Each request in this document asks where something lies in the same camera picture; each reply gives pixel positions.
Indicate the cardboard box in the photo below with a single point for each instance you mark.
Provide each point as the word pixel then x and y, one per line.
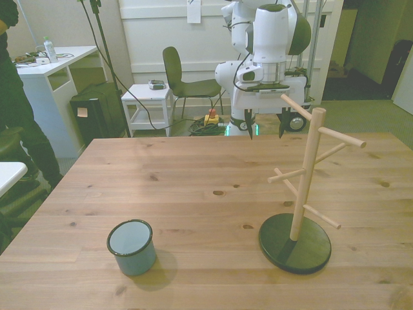
pixel 337 70

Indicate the wooden mug tree black base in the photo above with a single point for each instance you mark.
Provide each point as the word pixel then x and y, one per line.
pixel 309 255

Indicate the white rounded table corner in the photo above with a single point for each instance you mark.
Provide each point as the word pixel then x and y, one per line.
pixel 9 174

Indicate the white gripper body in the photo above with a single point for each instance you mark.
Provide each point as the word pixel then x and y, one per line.
pixel 267 101

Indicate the person in dark clothes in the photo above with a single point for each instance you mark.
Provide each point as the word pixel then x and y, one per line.
pixel 19 113

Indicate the orange sticky note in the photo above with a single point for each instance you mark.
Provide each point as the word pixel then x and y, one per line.
pixel 82 112

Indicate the olive green chair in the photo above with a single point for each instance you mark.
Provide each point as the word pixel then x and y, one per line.
pixel 171 68

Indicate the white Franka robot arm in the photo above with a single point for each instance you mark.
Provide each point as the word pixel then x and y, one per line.
pixel 269 38

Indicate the black box cabinet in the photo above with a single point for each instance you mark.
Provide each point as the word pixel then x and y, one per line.
pixel 96 119

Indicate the desk clutter of tools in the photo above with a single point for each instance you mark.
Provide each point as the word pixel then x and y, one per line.
pixel 24 59

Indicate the white paper sheet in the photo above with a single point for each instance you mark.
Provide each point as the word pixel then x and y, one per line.
pixel 193 11

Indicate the white desk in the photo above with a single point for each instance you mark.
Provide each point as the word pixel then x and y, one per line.
pixel 42 87

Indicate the small grey device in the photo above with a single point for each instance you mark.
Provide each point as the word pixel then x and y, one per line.
pixel 157 85

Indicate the blue enamel mug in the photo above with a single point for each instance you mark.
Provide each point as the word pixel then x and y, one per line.
pixel 135 258

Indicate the black bag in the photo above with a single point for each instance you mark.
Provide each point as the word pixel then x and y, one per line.
pixel 398 64

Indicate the clear plastic bottle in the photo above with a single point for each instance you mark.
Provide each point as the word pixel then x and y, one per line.
pixel 51 50

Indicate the small white side table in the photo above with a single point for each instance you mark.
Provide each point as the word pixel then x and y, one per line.
pixel 145 93

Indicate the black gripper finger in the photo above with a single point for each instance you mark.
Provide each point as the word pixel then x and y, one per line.
pixel 284 122
pixel 248 124

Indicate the white wheeled robot cart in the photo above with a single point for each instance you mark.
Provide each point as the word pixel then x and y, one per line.
pixel 296 123

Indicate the small white box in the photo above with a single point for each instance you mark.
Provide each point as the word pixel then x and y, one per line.
pixel 42 60

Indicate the black tripod stand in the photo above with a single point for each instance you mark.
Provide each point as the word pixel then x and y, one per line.
pixel 106 48

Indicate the yellow red emergency stop button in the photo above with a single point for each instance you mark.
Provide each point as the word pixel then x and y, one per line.
pixel 212 120

